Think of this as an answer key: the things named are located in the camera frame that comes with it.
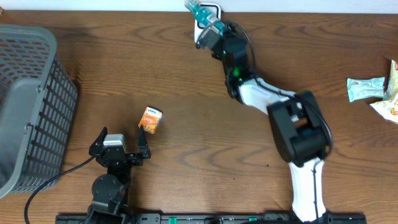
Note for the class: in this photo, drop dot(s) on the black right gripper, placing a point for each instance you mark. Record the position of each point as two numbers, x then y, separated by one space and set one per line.
229 33

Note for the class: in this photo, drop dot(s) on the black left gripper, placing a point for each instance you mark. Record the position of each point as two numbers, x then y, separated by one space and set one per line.
143 150

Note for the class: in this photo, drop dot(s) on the orange tissue pack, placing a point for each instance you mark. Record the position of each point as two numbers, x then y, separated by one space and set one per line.
150 119

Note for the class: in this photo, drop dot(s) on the teal plastic bottle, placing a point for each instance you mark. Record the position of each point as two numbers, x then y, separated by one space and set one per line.
205 16

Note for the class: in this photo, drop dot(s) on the pale green wipes pack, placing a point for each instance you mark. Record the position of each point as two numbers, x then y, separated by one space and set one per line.
361 89

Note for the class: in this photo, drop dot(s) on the yellow snack bag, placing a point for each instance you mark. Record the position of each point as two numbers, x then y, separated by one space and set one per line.
387 108

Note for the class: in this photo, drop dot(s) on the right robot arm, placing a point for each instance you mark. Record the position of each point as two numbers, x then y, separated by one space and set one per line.
301 134

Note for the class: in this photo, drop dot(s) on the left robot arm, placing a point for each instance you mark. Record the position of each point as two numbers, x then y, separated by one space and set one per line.
110 190

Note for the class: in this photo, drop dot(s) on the white barcode scanner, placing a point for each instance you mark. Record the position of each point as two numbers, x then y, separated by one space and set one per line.
215 8

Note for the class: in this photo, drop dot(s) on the grey plastic mesh basket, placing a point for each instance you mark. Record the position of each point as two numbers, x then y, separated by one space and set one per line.
38 104

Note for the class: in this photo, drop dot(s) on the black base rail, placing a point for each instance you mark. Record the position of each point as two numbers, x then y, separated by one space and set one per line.
156 218

